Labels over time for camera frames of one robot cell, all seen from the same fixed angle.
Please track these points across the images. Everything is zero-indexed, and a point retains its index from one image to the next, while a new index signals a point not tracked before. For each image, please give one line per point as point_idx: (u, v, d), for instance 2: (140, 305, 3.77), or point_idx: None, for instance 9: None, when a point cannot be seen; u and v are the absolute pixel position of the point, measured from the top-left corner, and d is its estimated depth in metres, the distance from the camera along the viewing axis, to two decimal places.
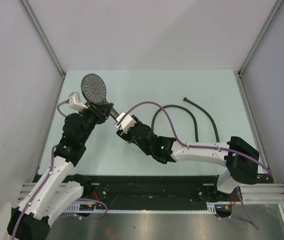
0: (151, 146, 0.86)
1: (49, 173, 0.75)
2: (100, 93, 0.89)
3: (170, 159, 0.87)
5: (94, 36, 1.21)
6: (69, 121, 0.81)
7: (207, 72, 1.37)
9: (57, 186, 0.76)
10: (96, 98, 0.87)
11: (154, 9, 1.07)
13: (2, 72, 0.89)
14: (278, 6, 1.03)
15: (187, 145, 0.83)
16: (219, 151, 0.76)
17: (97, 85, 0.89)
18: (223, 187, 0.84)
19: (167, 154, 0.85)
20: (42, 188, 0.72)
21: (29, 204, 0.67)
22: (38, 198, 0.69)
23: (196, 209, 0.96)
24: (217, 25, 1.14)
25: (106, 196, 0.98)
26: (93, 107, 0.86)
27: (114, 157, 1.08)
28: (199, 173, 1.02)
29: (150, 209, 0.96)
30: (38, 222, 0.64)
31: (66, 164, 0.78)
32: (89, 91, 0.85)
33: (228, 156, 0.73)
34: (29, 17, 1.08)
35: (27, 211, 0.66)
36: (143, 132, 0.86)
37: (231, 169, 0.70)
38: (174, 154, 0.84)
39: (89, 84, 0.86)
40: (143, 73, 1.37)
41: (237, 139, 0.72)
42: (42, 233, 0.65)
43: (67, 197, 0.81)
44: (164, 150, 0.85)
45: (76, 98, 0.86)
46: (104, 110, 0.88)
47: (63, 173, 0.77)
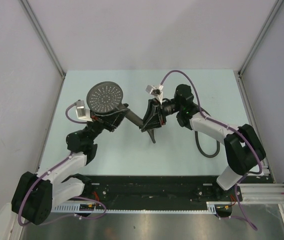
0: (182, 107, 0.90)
1: (68, 156, 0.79)
2: (111, 103, 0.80)
3: (188, 125, 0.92)
5: (94, 36, 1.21)
6: (70, 141, 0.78)
7: (207, 72, 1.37)
9: (71, 171, 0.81)
10: (105, 108, 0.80)
11: (153, 9, 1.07)
13: (2, 72, 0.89)
14: (279, 6, 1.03)
15: (205, 116, 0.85)
16: (226, 129, 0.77)
17: (109, 95, 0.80)
18: (222, 179, 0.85)
19: (187, 119, 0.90)
20: (60, 165, 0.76)
21: (48, 173, 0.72)
22: (56, 171, 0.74)
23: (196, 209, 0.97)
24: (217, 25, 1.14)
25: (106, 196, 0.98)
26: (100, 118, 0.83)
27: (114, 157, 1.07)
28: (200, 173, 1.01)
29: (150, 209, 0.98)
30: (49, 195, 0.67)
31: (82, 156, 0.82)
32: (97, 103, 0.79)
33: (229, 135, 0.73)
34: (30, 17, 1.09)
35: (44, 178, 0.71)
36: (187, 91, 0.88)
37: (227, 145, 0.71)
38: (192, 121, 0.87)
39: (98, 95, 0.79)
40: (143, 73, 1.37)
41: (250, 128, 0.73)
42: (45, 211, 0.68)
43: (71, 188, 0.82)
44: (188, 115, 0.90)
45: (80, 112, 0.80)
46: (114, 121, 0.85)
47: (79, 162, 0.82)
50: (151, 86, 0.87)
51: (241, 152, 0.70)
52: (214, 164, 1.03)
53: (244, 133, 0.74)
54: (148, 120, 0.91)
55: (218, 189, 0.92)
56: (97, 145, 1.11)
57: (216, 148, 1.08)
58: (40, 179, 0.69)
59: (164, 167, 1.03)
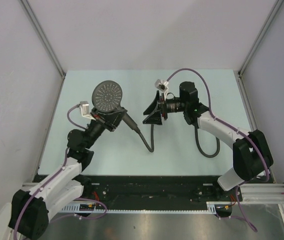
0: (188, 105, 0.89)
1: (61, 167, 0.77)
2: (113, 102, 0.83)
3: (195, 123, 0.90)
5: (94, 37, 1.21)
6: (73, 136, 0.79)
7: (206, 72, 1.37)
9: (65, 181, 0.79)
10: (107, 107, 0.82)
11: (153, 9, 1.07)
13: (2, 72, 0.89)
14: (279, 6, 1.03)
15: (215, 116, 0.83)
16: (236, 133, 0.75)
17: (111, 93, 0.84)
18: (223, 180, 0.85)
19: (195, 117, 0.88)
20: (53, 179, 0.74)
21: (41, 189, 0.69)
22: (49, 186, 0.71)
23: (196, 209, 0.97)
24: (217, 25, 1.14)
25: (106, 197, 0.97)
26: (101, 118, 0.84)
27: (113, 157, 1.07)
28: (200, 173, 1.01)
29: (150, 210, 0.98)
30: (44, 211, 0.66)
31: (77, 164, 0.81)
32: (100, 101, 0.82)
33: (240, 140, 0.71)
34: (30, 18, 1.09)
35: (36, 195, 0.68)
36: (190, 87, 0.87)
37: (236, 151, 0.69)
38: (200, 119, 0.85)
39: (101, 94, 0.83)
40: (143, 73, 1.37)
41: (261, 135, 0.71)
42: (41, 226, 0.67)
43: (68, 195, 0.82)
44: (195, 113, 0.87)
45: (85, 110, 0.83)
46: (114, 121, 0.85)
47: (73, 172, 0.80)
50: (160, 81, 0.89)
51: (249, 159, 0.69)
52: (214, 164, 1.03)
53: (254, 139, 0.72)
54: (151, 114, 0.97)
55: (218, 188, 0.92)
56: (97, 145, 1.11)
57: (216, 148, 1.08)
58: (33, 196, 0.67)
59: (164, 167, 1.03)
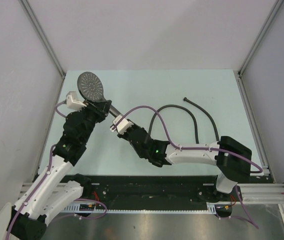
0: (148, 150, 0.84)
1: (46, 172, 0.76)
2: (98, 92, 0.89)
3: (166, 162, 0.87)
5: (94, 36, 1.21)
6: (70, 120, 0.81)
7: (206, 72, 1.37)
9: (55, 185, 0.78)
10: (94, 96, 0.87)
11: (153, 9, 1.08)
13: (2, 72, 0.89)
14: (279, 5, 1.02)
15: (180, 147, 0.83)
16: (209, 151, 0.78)
17: (93, 83, 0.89)
18: (221, 187, 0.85)
19: (163, 158, 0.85)
20: (38, 188, 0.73)
21: (25, 204, 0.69)
22: (35, 198, 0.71)
23: (196, 209, 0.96)
24: (217, 25, 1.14)
25: (106, 196, 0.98)
26: (91, 105, 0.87)
27: (114, 157, 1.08)
28: (198, 173, 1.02)
29: (150, 209, 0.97)
30: (34, 221, 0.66)
31: (65, 164, 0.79)
32: (86, 89, 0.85)
33: (219, 155, 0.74)
34: (30, 17, 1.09)
35: (23, 210, 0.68)
36: (140, 136, 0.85)
37: (223, 168, 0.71)
38: (168, 157, 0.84)
39: (85, 83, 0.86)
40: (143, 73, 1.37)
41: (227, 138, 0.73)
42: (38, 232, 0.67)
43: (67, 197, 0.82)
44: (159, 153, 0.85)
45: (74, 97, 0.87)
46: (103, 107, 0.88)
47: (60, 174, 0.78)
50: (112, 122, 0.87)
51: (234, 165, 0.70)
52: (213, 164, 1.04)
53: (226, 145, 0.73)
54: None
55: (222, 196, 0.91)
56: (97, 145, 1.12)
57: None
58: (19, 212, 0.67)
59: (163, 166, 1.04)
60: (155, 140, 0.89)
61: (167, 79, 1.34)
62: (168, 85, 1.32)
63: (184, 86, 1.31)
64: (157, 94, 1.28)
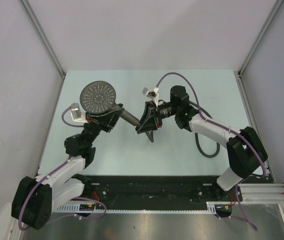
0: (179, 108, 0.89)
1: (67, 160, 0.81)
2: (105, 104, 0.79)
3: (187, 127, 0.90)
5: (94, 36, 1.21)
6: (68, 146, 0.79)
7: (206, 72, 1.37)
9: (69, 175, 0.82)
10: (99, 109, 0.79)
11: (153, 9, 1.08)
13: (2, 72, 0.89)
14: (279, 6, 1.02)
15: (206, 118, 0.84)
16: (228, 132, 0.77)
17: (101, 94, 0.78)
18: (223, 180, 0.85)
19: (187, 121, 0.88)
20: (58, 170, 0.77)
21: (47, 177, 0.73)
22: (55, 175, 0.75)
23: (197, 209, 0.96)
24: (217, 25, 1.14)
25: (106, 197, 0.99)
26: (95, 120, 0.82)
27: (113, 157, 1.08)
28: (199, 173, 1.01)
29: (149, 209, 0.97)
30: (49, 198, 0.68)
31: (82, 160, 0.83)
32: (90, 103, 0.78)
33: (233, 139, 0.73)
34: (30, 17, 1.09)
35: (43, 182, 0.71)
36: (182, 92, 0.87)
37: (230, 149, 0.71)
38: (191, 123, 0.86)
39: (90, 96, 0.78)
40: (143, 73, 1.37)
41: (251, 130, 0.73)
42: (44, 214, 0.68)
43: (70, 193, 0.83)
44: (187, 117, 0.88)
45: (75, 114, 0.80)
46: (109, 121, 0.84)
47: (77, 166, 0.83)
50: (148, 88, 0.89)
51: (245, 156, 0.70)
52: (214, 164, 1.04)
53: (247, 136, 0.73)
54: (145, 121, 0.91)
55: (218, 189, 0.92)
56: (97, 145, 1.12)
57: (216, 148, 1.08)
58: (40, 183, 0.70)
59: (163, 166, 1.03)
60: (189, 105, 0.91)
61: (167, 79, 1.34)
62: (168, 85, 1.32)
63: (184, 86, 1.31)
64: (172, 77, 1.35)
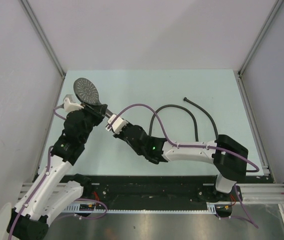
0: (144, 147, 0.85)
1: (45, 173, 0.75)
2: (94, 96, 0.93)
3: (162, 159, 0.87)
5: (94, 36, 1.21)
6: (70, 118, 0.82)
7: (206, 71, 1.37)
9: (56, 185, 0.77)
10: (90, 99, 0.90)
11: (153, 9, 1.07)
13: (2, 72, 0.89)
14: (278, 6, 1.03)
15: (177, 144, 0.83)
16: (207, 149, 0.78)
17: (88, 87, 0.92)
18: (221, 186, 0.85)
19: (160, 155, 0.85)
20: (38, 189, 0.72)
21: (26, 205, 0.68)
22: (35, 199, 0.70)
23: (196, 209, 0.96)
24: (217, 24, 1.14)
25: (106, 196, 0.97)
26: (88, 107, 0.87)
27: (113, 157, 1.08)
28: (199, 173, 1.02)
29: (149, 210, 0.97)
30: (34, 220, 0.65)
31: (63, 164, 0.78)
32: (82, 93, 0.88)
33: (215, 154, 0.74)
34: (29, 17, 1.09)
35: (23, 212, 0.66)
36: (135, 132, 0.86)
37: (220, 166, 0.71)
38: (165, 154, 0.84)
39: (81, 88, 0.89)
40: (143, 73, 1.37)
41: (224, 136, 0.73)
42: (40, 233, 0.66)
43: (67, 197, 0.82)
44: (155, 151, 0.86)
45: (71, 100, 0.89)
46: (100, 109, 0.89)
47: (60, 173, 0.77)
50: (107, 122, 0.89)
51: (231, 163, 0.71)
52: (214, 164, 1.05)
53: (223, 143, 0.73)
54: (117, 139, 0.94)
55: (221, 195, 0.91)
56: (98, 145, 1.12)
57: None
58: (19, 215, 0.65)
59: (162, 166, 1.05)
60: (152, 138, 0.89)
61: (167, 79, 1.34)
62: (168, 85, 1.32)
63: (184, 86, 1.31)
64: (172, 79, 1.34)
